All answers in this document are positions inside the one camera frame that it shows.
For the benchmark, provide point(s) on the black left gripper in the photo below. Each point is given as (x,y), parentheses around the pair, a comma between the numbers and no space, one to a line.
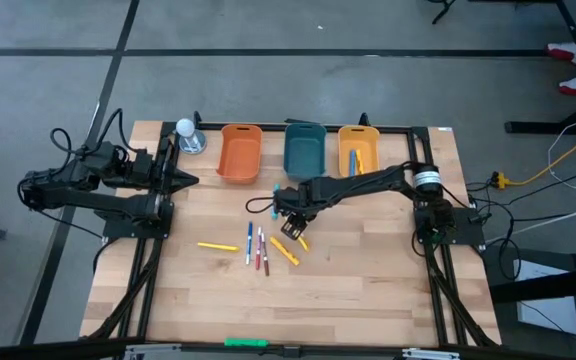
(165,165)

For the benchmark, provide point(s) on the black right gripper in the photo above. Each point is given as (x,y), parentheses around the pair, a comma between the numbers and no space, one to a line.
(300,200)

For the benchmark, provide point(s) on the yellow Sharpie highlighter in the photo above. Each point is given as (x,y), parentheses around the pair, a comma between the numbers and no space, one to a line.
(284,251)

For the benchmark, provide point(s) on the teal marker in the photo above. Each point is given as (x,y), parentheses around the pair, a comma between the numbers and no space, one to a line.
(276,187)

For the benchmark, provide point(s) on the blue and white thin marker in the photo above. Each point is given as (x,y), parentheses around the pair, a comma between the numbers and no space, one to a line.
(249,245)

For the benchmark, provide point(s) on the blue highlighter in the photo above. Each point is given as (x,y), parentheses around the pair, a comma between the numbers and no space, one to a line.
(353,162)

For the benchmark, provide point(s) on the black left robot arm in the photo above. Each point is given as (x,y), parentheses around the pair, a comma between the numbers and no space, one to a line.
(93,202)

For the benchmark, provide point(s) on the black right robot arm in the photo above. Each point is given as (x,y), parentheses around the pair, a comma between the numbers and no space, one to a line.
(363,182)

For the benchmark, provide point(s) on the brown thin marker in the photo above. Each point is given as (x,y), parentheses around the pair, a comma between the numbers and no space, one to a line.
(265,257)

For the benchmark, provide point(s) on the pink thin marker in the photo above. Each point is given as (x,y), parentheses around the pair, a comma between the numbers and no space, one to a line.
(258,250)

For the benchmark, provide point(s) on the white globe on metal stand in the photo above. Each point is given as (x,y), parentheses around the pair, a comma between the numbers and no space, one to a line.
(186,127)

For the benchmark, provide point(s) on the orange plastic bin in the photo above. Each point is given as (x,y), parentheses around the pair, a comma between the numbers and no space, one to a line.
(240,155)

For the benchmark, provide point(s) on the teal plastic bin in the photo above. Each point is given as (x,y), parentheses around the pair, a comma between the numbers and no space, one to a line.
(305,152)

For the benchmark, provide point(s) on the yellow plastic bin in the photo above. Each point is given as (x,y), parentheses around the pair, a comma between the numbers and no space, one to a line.
(348,140)

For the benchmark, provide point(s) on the green marker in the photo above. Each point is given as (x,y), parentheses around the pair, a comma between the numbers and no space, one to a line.
(246,342)

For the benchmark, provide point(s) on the black metal stand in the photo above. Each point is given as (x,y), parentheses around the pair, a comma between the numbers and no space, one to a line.
(543,287)

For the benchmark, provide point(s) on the black furniture leg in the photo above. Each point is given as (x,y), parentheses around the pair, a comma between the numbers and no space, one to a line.
(565,15)
(440,14)

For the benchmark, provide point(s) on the black table base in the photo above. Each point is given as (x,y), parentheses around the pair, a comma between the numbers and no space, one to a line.
(533,127)

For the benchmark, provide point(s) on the white sheet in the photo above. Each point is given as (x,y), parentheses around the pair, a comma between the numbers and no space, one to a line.
(548,315)

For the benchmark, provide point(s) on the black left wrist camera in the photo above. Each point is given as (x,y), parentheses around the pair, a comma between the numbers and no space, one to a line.
(144,161)

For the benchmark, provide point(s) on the black rear frame rail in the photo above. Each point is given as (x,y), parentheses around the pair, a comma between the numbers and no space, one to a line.
(208,125)

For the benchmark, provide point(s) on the black rail clamp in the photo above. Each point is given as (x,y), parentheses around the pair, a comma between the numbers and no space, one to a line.
(197,119)
(364,120)

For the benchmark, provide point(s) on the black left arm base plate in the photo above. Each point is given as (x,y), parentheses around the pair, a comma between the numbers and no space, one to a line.
(118,231)

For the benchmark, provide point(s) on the black left frame rails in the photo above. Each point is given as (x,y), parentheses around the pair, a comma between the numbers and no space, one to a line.
(151,287)

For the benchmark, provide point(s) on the black frame rails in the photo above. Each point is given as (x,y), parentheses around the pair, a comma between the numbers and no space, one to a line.
(151,287)
(433,305)

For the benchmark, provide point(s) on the black right frame rails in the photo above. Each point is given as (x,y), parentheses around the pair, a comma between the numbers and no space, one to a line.
(433,305)

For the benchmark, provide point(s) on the silver metal bracket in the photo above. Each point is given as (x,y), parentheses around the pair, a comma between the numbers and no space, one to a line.
(430,354)
(153,350)

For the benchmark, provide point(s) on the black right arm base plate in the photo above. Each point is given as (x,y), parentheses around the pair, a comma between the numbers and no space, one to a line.
(470,234)

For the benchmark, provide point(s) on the black front frame bar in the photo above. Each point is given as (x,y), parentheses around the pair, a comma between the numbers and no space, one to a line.
(43,350)

